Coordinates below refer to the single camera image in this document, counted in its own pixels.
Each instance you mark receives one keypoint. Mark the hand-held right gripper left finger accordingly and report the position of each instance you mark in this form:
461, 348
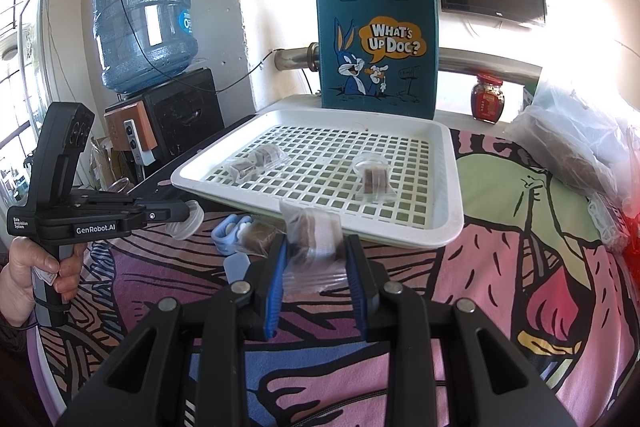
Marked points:
277, 287

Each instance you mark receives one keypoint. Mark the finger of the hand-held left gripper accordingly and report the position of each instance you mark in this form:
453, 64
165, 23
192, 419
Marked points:
165, 216
170, 205

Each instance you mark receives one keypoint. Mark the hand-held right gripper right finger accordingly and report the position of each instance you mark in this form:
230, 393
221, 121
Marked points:
356, 287

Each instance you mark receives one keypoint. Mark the white perforated plastic tray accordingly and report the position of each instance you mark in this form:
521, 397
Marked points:
192, 179

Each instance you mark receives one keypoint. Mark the blue plastic clip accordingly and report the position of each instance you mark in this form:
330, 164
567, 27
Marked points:
222, 237
237, 267

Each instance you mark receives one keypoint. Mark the person's left hand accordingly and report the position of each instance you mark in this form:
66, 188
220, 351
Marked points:
20, 277

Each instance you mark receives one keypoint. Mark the brown cardboard box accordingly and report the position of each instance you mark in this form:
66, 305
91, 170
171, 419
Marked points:
102, 162

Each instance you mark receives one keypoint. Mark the brown wooden box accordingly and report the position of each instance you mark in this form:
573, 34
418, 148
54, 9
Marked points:
117, 127

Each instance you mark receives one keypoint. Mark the white power strip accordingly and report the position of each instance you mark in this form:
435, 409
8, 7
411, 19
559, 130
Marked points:
136, 142

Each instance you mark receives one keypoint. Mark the light green plastic tray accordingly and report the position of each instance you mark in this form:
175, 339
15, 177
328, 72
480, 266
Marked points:
250, 211

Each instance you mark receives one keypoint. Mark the black water dispenser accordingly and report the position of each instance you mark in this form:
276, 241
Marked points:
185, 117

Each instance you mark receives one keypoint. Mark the window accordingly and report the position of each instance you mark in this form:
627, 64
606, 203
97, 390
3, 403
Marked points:
20, 57

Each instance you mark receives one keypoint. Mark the blue water jug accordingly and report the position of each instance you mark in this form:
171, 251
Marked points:
135, 32

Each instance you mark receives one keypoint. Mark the red sauce jar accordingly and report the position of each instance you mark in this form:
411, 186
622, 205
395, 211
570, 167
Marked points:
487, 102

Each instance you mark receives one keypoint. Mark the clear plastic packaging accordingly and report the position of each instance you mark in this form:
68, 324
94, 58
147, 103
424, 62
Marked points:
602, 222

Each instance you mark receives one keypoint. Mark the green white box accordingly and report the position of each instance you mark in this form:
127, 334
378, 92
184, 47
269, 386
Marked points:
529, 97

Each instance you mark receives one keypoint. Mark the clear plastic bag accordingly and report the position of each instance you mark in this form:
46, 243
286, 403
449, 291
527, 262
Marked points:
565, 132

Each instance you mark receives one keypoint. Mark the red plastic bag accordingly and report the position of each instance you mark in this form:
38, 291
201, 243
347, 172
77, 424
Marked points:
631, 232

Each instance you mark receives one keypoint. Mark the teal cartoon tote bag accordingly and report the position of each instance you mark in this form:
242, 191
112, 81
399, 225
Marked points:
400, 7

